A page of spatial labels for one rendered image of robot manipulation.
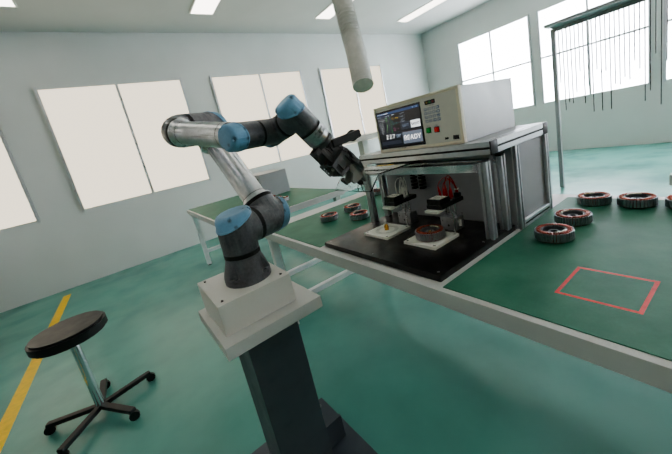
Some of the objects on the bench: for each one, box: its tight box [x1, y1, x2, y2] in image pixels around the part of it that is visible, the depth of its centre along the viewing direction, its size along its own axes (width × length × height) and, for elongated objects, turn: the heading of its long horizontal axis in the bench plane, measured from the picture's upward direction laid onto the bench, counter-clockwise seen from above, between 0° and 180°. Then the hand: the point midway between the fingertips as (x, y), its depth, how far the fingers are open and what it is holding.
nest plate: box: [404, 231, 459, 250], centre depth 120 cm, size 15×15×1 cm
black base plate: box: [325, 212, 516, 282], centre depth 131 cm, size 47×64×2 cm
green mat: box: [443, 197, 672, 361], centre depth 90 cm, size 94×61×1 cm, turn 170°
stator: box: [534, 223, 575, 244], centre depth 104 cm, size 11×11×4 cm
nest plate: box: [364, 223, 411, 240], centre depth 140 cm, size 15×15×1 cm
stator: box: [415, 224, 446, 242], centre depth 120 cm, size 11×11×4 cm
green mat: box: [275, 195, 393, 248], centre depth 196 cm, size 94×61×1 cm, turn 170°
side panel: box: [512, 133, 553, 230], centre depth 122 cm, size 28×3×32 cm, turn 170°
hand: (364, 176), depth 102 cm, fingers closed
